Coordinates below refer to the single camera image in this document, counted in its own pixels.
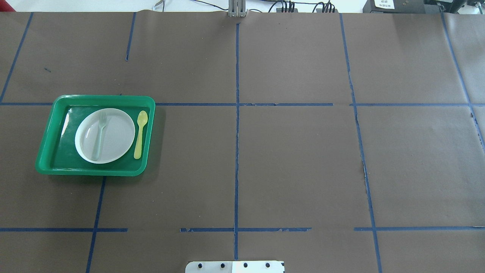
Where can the white pedestal base plate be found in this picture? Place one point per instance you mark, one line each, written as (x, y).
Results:
(249, 266)

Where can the green plastic tray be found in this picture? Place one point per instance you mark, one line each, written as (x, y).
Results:
(57, 153)

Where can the black computer box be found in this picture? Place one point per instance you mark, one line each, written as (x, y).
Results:
(401, 7)

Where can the yellow plastic spoon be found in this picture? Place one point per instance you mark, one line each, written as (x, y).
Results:
(142, 120)

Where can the white round plate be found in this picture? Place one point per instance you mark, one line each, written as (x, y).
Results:
(118, 136)

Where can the grey aluminium frame post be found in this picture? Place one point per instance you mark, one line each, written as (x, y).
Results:
(237, 8)

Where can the clear plastic fork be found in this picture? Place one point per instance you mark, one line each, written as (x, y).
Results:
(102, 122)

